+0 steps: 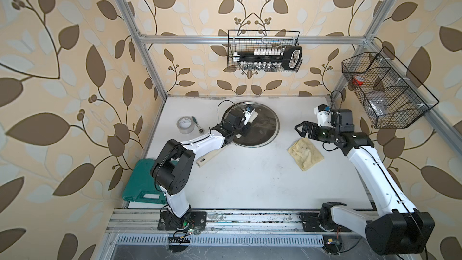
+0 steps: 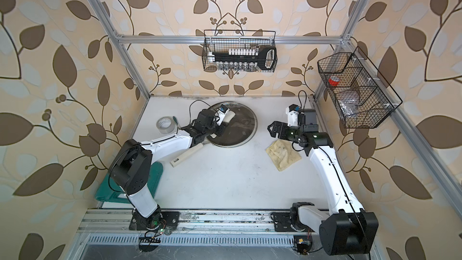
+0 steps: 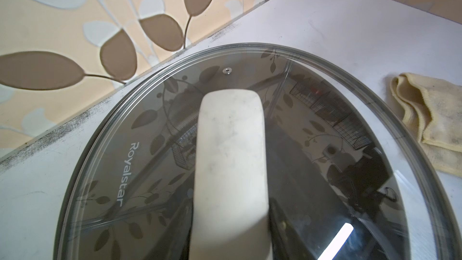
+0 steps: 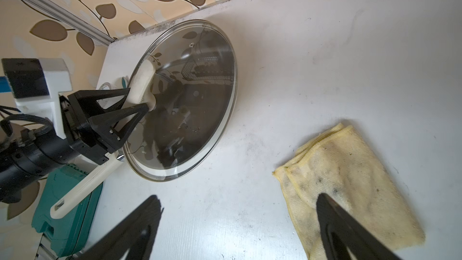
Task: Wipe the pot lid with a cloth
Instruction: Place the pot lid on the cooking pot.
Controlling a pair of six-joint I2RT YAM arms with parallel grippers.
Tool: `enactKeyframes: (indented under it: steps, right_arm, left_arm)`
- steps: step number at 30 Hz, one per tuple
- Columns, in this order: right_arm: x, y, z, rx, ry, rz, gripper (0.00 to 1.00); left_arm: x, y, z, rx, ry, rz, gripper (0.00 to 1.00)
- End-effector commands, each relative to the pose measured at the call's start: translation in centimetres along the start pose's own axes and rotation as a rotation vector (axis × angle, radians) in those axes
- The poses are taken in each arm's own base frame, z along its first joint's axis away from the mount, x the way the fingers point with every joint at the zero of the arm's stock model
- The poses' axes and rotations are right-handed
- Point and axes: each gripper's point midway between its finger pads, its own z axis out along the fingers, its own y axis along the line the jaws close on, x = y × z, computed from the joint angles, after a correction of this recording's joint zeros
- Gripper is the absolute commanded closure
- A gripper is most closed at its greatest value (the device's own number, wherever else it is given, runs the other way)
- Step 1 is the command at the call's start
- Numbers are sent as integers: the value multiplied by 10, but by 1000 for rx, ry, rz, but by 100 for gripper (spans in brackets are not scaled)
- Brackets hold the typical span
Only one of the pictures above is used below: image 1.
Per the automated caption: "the clear tape roll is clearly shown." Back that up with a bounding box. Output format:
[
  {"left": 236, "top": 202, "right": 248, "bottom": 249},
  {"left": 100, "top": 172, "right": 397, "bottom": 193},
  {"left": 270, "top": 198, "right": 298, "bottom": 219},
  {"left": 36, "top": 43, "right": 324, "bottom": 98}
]
[{"left": 176, "top": 116, "right": 195, "bottom": 134}]

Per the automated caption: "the glass pot lid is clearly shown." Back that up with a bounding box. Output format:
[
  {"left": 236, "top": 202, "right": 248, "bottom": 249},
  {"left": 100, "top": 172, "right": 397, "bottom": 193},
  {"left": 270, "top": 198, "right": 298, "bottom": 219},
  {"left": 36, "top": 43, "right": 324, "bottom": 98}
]
[{"left": 222, "top": 101, "right": 280, "bottom": 148}]

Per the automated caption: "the yellow cloth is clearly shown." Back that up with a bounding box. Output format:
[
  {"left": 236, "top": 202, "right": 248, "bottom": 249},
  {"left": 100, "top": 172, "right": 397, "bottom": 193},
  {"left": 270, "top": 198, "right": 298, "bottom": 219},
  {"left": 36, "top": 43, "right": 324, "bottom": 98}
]
[{"left": 288, "top": 138, "right": 324, "bottom": 172}]

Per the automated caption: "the brown frying pan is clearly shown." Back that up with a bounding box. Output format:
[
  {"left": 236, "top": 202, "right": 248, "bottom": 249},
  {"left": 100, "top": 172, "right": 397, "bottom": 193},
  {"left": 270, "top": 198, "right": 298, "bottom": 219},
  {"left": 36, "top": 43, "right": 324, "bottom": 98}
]
[{"left": 196, "top": 143, "right": 235, "bottom": 167}]

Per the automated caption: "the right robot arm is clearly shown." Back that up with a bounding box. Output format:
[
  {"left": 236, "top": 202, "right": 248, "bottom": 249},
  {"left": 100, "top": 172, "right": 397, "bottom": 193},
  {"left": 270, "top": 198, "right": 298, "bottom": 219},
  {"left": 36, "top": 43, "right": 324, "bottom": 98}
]
[{"left": 294, "top": 105, "right": 435, "bottom": 255}]

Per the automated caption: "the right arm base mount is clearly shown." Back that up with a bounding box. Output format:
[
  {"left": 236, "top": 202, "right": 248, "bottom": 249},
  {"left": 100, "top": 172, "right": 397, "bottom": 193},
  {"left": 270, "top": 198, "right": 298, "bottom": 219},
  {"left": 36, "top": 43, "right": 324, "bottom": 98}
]
[{"left": 298, "top": 202, "right": 351, "bottom": 232}]

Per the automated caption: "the back wire basket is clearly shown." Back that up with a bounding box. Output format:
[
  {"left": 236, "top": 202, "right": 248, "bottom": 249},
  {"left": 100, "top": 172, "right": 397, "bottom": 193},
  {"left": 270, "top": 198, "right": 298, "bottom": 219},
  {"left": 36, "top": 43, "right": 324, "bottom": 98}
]
[{"left": 227, "top": 30, "right": 303, "bottom": 72}]

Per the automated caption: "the side wire basket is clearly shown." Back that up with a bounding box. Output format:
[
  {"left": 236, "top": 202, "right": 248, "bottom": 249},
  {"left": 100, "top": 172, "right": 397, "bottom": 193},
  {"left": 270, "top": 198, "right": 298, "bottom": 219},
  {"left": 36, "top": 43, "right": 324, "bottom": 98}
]
[{"left": 342, "top": 46, "right": 439, "bottom": 129}]

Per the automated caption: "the socket set holder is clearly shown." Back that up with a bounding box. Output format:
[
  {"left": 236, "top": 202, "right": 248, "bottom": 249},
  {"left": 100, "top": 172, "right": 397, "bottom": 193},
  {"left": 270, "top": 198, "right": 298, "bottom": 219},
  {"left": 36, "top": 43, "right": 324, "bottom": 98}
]
[{"left": 231, "top": 46, "right": 303, "bottom": 72}]

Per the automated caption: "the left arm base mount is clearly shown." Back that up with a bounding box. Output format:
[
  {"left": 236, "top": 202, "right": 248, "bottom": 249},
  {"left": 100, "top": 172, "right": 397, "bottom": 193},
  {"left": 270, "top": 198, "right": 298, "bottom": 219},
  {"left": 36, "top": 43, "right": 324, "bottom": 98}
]
[{"left": 157, "top": 209, "right": 207, "bottom": 231}]

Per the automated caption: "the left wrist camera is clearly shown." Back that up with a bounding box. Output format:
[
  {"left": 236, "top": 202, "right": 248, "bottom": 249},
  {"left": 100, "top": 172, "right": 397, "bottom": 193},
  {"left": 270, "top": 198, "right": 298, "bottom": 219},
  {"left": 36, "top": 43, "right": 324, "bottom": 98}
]
[{"left": 244, "top": 105, "right": 258, "bottom": 125}]

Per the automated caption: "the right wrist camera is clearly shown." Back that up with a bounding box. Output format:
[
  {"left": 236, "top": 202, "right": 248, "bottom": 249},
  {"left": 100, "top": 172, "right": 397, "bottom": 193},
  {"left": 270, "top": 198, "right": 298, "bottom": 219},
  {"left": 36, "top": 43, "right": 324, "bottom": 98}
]
[{"left": 314, "top": 104, "right": 332, "bottom": 127}]

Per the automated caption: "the green plastic case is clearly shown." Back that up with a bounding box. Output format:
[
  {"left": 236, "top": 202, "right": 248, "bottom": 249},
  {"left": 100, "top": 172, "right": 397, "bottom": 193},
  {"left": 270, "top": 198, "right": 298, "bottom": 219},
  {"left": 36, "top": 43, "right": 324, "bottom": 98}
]
[{"left": 122, "top": 159, "right": 167, "bottom": 205}]

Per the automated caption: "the red tape roll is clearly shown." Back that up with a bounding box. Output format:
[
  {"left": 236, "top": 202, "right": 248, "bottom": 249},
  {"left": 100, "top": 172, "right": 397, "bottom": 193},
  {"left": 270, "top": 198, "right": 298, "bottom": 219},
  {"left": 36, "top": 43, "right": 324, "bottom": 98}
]
[{"left": 352, "top": 75, "right": 366, "bottom": 87}]

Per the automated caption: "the clear plastic bag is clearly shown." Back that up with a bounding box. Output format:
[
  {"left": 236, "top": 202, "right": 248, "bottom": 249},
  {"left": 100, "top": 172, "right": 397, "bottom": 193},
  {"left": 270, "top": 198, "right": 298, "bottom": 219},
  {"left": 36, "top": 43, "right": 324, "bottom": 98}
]
[{"left": 365, "top": 90, "right": 388, "bottom": 117}]

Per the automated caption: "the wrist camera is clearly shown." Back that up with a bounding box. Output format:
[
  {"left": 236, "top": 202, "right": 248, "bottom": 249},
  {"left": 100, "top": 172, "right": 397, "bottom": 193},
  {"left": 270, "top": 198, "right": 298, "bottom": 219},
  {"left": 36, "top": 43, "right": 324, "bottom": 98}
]
[
  {"left": 244, "top": 105, "right": 258, "bottom": 125},
  {"left": 314, "top": 104, "right": 332, "bottom": 127}
]

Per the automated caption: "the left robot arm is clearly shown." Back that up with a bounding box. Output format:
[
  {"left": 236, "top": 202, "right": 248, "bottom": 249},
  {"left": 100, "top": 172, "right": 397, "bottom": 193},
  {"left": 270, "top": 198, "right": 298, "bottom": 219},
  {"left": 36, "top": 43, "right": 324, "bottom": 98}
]
[{"left": 150, "top": 105, "right": 258, "bottom": 220}]

